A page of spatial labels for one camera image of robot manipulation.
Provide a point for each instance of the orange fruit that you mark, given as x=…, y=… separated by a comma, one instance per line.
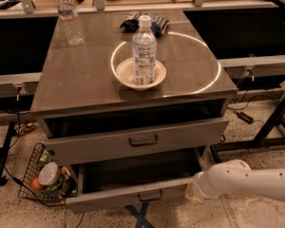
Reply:
x=36, y=185

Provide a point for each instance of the white bowl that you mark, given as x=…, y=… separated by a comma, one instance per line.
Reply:
x=125, y=75

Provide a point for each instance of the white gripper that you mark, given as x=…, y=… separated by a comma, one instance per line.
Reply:
x=199, y=181

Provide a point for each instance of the dark blue striped cloth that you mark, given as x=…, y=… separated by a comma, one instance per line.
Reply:
x=158, y=23

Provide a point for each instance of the grey drawer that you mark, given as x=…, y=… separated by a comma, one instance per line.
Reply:
x=136, y=142
x=121, y=182

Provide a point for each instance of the water bottle in bowl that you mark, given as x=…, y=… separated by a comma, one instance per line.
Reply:
x=144, y=47

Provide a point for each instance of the grey drawer cabinet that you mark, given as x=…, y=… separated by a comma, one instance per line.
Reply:
x=78, y=92

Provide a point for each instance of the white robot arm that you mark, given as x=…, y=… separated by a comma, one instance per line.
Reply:
x=236, y=176

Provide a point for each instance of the black stand leg left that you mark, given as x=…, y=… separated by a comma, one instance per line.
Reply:
x=4, y=150

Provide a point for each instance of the clear water bottle rear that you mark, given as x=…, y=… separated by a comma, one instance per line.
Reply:
x=69, y=16

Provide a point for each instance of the white lidded can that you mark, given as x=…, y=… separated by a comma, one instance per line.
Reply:
x=49, y=174

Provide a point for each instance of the black wire basket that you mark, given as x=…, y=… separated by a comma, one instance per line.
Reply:
x=47, y=196

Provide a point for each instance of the blue tape cross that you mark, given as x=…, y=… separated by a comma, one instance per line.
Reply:
x=139, y=215

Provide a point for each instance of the black metal stand right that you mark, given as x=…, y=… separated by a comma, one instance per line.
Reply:
x=260, y=140

